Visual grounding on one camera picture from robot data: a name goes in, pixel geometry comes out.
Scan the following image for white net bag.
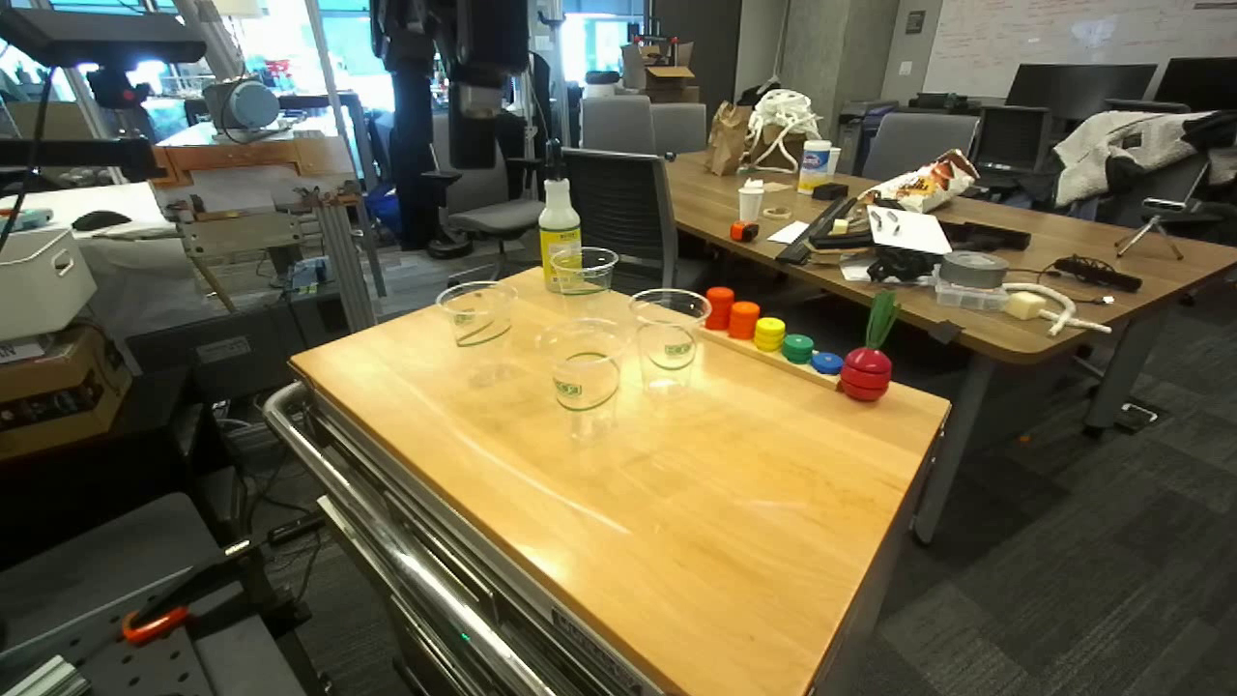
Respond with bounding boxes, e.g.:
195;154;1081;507
746;86;822;169

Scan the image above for white container blue label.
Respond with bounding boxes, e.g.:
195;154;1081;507
795;137;842;197

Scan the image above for brown paper bag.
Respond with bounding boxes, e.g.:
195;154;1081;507
703;101;759;182

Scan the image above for dark grey office chair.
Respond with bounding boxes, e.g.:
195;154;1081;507
562;142;683;289

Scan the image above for wooden toy base strip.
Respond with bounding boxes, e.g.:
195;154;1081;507
692;320;856;386

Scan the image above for wide black monitor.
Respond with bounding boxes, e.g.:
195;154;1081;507
1003;60;1160;122
1152;56;1237;113

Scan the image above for black remote control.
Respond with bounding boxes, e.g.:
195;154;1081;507
1052;253;1145;296

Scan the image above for white plastic box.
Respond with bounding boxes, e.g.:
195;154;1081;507
0;227;101;346

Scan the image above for light grey office chair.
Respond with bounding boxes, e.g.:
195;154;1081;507
437;158;547;265

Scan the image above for white paper sheet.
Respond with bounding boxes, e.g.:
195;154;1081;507
861;207;954;258

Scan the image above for large wooden office desk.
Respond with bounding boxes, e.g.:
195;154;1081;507
663;150;1237;547

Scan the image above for white jacket on chair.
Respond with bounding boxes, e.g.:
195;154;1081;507
1052;104;1215;209

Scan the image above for flat black device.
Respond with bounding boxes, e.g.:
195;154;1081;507
938;220;1035;256

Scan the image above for grey office chair back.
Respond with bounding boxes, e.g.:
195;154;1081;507
859;110;984;187

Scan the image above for grey round device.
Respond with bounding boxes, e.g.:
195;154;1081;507
201;75;288;141

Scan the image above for red radish toy green leaves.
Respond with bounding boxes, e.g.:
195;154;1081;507
837;289;901;408

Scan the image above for spray bottle with yellow liquid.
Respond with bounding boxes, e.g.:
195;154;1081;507
533;137;583;297

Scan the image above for black overhead shelf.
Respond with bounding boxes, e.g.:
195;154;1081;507
0;6;208;70

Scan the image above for white cable with plug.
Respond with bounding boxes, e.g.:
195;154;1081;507
1003;278;1112;342

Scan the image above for black computer mouse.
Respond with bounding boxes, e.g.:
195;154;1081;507
71;209;136;238

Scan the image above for person in dark clothes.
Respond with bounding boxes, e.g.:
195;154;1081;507
371;0;533;253

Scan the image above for chips bag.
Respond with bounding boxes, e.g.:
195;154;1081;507
859;146;984;217

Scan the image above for orange handled clamp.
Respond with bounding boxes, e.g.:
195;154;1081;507
119;603;195;650

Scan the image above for small black monitor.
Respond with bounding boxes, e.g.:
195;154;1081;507
971;101;1054;182

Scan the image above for clear plastic cup green logo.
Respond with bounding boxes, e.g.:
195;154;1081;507
548;318;630;423
433;278;517;354
627;282;717;386
548;244;624;301

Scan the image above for red toy cylinder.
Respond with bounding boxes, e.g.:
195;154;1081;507
703;282;737;332

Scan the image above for small white bottle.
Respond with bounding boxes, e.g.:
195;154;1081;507
735;178;771;227

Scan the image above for black perforated metal plate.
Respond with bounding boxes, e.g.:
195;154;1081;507
0;487;313;696

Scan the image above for small cardboard box with items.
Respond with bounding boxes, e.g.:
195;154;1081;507
638;34;703;110

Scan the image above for black keyboard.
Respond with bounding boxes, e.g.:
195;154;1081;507
772;189;865;266

